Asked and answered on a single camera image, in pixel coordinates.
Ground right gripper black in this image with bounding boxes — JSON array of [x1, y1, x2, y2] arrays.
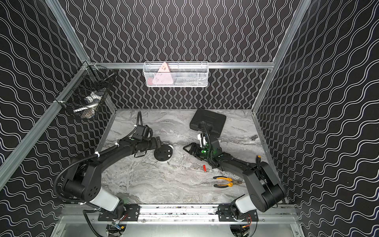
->
[[183, 143, 213, 160]]

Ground white twin-bell alarm clock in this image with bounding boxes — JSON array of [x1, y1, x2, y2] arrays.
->
[[154, 144, 173, 163]]

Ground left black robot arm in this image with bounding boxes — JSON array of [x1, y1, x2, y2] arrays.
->
[[53, 112, 161, 219]]

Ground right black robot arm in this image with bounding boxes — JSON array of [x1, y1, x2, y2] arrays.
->
[[183, 121, 285, 219]]

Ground black plastic tool case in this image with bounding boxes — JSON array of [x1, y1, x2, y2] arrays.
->
[[189, 109, 227, 138]]

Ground white items in black basket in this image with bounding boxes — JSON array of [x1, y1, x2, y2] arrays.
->
[[73, 92, 102, 119]]

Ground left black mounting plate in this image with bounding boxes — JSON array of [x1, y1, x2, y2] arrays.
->
[[98, 204, 141, 222]]

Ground black mounting plate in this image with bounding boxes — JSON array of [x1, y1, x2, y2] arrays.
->
[[98, 204, 141, 222], [216, 204, 259, 223]]

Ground pink triangle card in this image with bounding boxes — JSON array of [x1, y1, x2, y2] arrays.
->
[[152, 62, 174, 86]]

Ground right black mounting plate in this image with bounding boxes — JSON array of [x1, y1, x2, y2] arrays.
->
[[216, 204, 259, 223]]

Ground yellow-handled pliers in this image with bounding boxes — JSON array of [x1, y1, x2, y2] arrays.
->
[[213, 176, 243, 188]]

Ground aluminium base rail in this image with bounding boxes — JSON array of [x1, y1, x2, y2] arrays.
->
[[59, 203, 298, 224]]

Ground white wire mesh basket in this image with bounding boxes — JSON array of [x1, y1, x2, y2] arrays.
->
[[143, 61, 209, 87]]

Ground black wire mesh basket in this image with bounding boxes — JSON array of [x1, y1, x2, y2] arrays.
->
[[57, 65, 116, 119]]

